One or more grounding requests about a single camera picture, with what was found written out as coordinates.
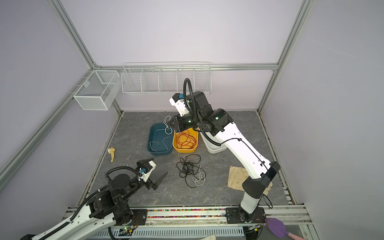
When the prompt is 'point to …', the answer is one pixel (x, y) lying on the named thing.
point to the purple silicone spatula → (279, 230)
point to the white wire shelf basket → (149, 78)
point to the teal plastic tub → (160, 139)
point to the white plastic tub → (211, 147)
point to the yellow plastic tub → (194, 132)
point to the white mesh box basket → (99, 90)
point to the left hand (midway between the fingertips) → (159, 167)
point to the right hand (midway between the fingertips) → (168, 124)
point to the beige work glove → (237, 175)
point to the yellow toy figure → (111, 151)
